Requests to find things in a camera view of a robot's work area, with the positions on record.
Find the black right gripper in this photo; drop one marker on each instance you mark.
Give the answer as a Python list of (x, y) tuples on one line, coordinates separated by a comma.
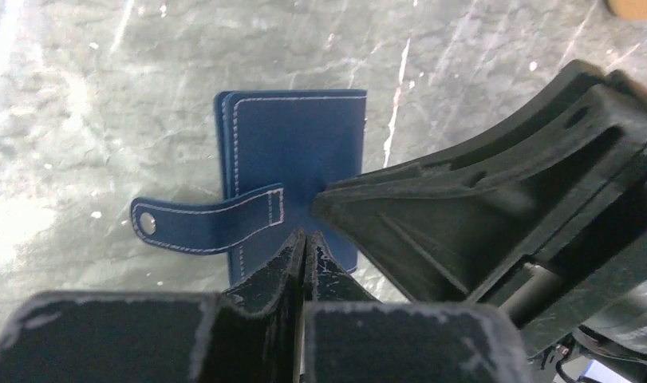
[(546, 211)]

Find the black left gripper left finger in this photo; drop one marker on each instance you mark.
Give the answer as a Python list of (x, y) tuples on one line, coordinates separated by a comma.
[(248, 333)]

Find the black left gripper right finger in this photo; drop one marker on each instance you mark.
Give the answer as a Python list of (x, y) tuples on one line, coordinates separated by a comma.
[(349, 336)]

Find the navy blue card holder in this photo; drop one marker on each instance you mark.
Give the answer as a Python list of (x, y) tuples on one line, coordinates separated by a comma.
[(277, 150)]

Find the yellow oval tray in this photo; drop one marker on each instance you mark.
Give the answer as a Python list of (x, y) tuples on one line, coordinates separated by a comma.
[(628, 9)]

